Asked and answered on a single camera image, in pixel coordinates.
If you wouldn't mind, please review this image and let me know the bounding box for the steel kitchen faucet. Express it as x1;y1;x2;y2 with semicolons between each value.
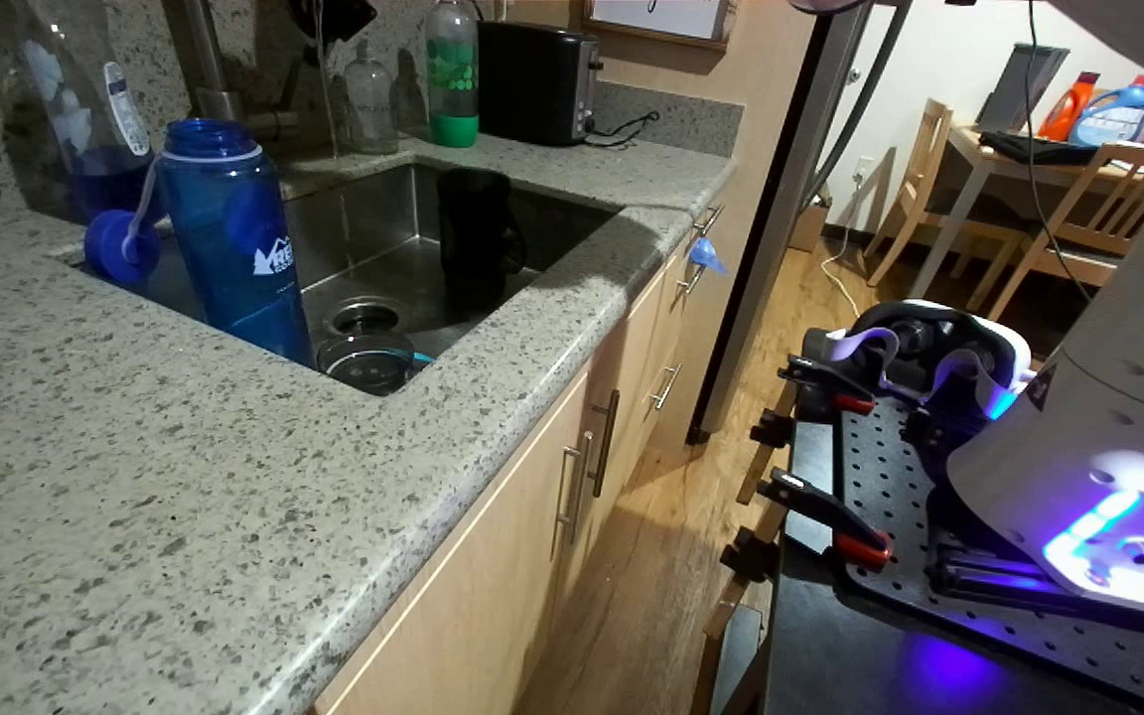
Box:
159;0;344;163

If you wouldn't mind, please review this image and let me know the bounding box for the small clear glass bottle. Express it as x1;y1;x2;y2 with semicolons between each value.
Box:
338;36;405;155

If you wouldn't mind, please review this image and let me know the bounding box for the green soda bottle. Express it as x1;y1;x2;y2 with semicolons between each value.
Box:
420;0;486;151

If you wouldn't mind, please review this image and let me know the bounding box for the black silver toaster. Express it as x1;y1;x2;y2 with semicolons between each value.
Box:
471;16;601;151

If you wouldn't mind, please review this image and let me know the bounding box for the blue water bottle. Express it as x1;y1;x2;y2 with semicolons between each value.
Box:
78;114;318;371

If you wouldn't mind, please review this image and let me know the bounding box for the steel sink basin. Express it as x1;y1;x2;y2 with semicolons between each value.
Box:
67;155;628;402

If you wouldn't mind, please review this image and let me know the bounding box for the blue dish soap bottle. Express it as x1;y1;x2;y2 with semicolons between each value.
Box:
0;0;159;222

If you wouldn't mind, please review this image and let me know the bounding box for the round sink drain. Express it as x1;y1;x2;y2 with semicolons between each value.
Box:
327;297;405;347

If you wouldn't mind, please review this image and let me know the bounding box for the round dark sink strainer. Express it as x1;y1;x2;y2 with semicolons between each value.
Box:
318;342;438;398

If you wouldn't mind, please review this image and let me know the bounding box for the blue plastic bag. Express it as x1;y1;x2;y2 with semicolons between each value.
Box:
683;235;732;284

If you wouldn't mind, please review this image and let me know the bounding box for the dark tall appliance panel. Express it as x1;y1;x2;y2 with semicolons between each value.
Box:
683;0;875;451

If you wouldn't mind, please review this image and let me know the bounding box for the wooden chair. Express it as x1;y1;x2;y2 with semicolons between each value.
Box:
863;97;961;289
984;141;1144;321

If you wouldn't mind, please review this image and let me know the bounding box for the black clamp red tip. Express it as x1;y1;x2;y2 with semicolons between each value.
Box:
751;470;896;574
780;354;882;423

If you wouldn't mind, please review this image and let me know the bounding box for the wooden dining table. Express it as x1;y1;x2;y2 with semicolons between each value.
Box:
907;124;1144;302

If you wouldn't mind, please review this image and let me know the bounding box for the grey laptop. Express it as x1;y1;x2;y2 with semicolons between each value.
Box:
974;41;1076;143

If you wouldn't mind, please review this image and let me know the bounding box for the white VR headset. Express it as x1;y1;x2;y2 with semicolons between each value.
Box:
804;294;1041;443

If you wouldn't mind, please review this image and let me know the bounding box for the orange detergent bottle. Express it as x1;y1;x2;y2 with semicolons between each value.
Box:
1038;67;1103;149

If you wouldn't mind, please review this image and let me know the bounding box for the blue detergent bottle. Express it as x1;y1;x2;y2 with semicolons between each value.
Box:
1068;72;1144;151

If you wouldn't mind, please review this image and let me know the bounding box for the black robot cart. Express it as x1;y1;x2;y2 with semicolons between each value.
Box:
706;382;1144;715

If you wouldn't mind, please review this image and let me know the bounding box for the black toaster cable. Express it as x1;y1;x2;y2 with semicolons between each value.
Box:
581;105;667;149

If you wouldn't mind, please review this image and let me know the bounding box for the long steel drawer handle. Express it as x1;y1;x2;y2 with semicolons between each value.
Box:
665;194;722;309

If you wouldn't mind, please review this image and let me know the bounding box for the short steel drawer handle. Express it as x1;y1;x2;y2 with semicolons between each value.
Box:
647;374;683;425

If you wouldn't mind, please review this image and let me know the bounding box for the steel cabinet door handle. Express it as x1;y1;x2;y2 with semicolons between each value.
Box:
551;444;585;539

